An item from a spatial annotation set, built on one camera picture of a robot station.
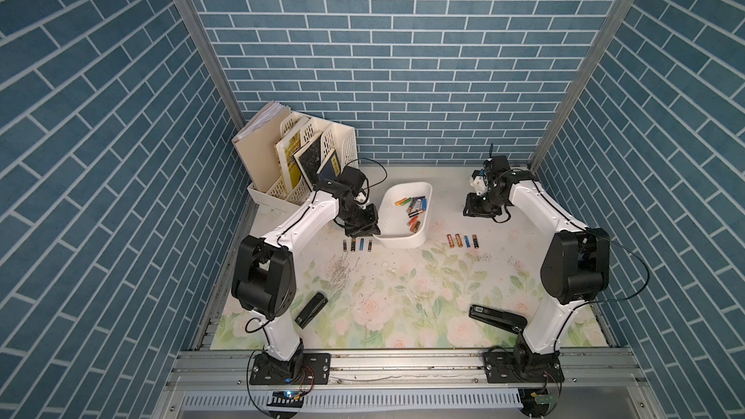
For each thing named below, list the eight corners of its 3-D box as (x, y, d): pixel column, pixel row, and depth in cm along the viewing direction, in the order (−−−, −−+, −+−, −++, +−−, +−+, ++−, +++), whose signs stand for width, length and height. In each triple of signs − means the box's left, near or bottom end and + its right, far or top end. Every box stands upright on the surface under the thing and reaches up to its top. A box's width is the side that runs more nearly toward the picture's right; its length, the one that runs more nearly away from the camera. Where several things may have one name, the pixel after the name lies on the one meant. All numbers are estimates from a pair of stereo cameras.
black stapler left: (295, 322, 83) (292, 318, 80) (321, 296, 88) (319, 291, 85) (303, 331, 82) (300, 327, 79) (329, 303, 87) (327, 299, 84)
